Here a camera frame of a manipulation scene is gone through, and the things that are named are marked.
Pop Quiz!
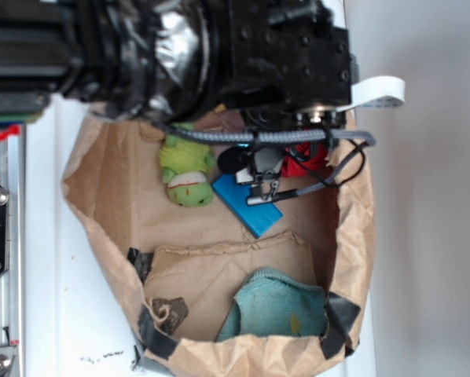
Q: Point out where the red crumpled cloth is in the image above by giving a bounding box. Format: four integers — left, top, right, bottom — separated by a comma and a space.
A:
281, 142, 328, 178

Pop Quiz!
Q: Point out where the grey braided cable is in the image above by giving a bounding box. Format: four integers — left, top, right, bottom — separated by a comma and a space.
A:
152, 119, 376, 197

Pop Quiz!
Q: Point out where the green plush toy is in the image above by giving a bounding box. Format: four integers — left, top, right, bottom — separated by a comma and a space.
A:
159, 134, 216, 207

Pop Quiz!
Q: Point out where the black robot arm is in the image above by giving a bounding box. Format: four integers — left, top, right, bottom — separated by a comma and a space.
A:
0, 1, 351, 126

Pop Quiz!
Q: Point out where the white ribbon cable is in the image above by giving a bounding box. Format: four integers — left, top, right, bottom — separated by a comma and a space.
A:
336, 76, 406, 112

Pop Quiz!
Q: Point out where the brown paper bag liner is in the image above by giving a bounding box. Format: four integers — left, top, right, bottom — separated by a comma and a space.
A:
62, 117, 376, 376

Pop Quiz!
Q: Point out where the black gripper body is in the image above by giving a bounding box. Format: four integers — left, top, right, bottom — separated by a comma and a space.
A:
215, 1, 351, 130

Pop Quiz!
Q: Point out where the blue wooden block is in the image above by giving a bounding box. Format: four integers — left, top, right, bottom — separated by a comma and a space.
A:
212, 174, 283, 238

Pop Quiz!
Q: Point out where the teal towel cloth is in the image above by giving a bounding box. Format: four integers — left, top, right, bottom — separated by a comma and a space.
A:
216, 268, 329, 342

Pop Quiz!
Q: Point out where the aluminium frame rail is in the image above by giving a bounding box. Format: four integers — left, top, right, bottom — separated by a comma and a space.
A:
0, 124, 25, 376

